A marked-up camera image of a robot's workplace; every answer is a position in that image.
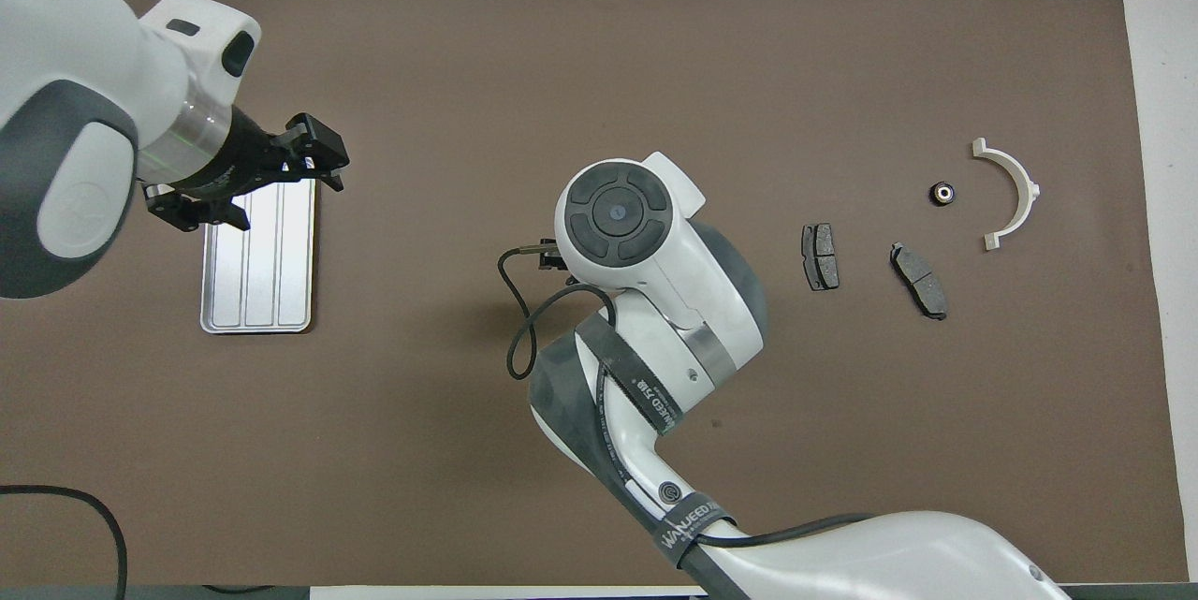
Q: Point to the silver metal tray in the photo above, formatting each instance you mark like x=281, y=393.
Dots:
x=257, y=282

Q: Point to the large black bearing gear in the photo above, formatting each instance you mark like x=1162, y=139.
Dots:
x=943, y=193

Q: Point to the brown table mat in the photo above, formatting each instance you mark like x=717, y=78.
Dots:
x=449, y=95

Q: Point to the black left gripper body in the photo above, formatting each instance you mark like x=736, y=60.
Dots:
x=243, y=160

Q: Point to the long grey brake pad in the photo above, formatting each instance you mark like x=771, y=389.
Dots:
x=919, y=280

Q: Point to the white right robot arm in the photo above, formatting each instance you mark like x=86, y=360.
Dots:
x=674, y=300

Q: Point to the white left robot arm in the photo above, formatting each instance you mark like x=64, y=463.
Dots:
x=65, y=85

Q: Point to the short grey brake pad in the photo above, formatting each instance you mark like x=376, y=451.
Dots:
x=821, y=256

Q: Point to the white semicircular bracket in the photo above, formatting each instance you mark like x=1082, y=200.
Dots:
x=1020, y=183

